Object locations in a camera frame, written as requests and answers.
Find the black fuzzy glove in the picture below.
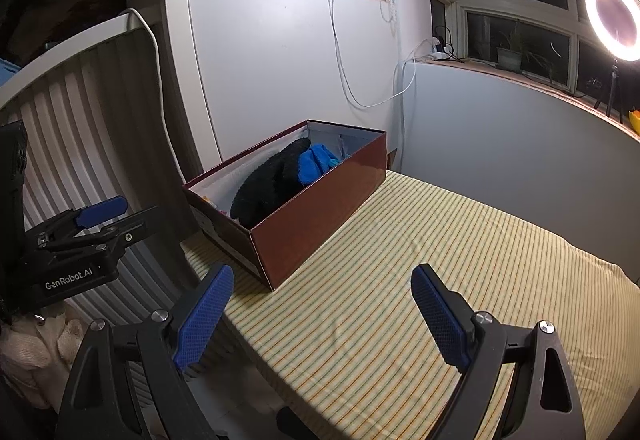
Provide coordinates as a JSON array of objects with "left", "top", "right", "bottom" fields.
[{"left": 230, "top": 138, "right": 311, "bottom": 229}]

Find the blue towel cloth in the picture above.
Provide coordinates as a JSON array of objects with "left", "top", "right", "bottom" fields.
[{"left": 297, "top": 143, "right": 341, "bottom": 186}]

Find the gloved left hand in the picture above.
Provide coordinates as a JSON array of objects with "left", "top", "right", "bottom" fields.
[{"left": 1, "top": 302, "right": 88, "bottom": 413}]

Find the dark red cardboard box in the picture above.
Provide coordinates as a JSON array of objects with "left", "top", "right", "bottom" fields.
[{"left": 182, "top": 120, "right": 387, "bottom": 290}]

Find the striped yellow table cloth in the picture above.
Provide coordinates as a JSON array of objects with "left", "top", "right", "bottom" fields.
[{"left": 179, "top": 169, "right": 640, "bottom": 440}]

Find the potted plant on sill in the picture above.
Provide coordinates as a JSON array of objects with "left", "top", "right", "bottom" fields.
[{"left": 497, "top": 20, "right": 553, "bottom": 78}]

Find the white cable on wall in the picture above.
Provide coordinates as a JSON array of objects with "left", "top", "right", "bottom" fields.
[{"left": 124, "top": 0, "right": 436, "bottom": 186}]

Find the ring light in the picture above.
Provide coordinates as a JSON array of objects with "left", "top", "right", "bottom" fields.
[{"left": 585, "top": 0, "right": 639, "bottom": 124}]

